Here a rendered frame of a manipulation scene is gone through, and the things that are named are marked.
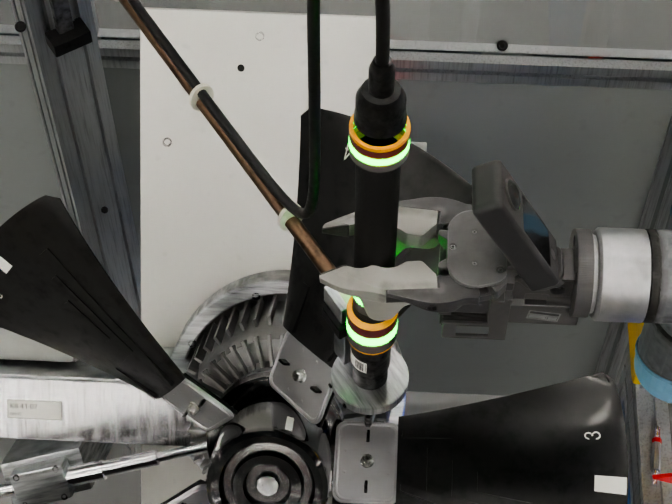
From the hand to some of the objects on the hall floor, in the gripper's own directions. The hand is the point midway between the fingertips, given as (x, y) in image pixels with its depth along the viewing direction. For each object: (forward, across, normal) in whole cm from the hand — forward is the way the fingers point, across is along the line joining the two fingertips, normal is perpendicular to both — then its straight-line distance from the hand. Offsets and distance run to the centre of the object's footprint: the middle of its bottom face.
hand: (337, 248), depth 115 cm
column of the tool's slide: (+39, +59, -156) cm, 171 cm away
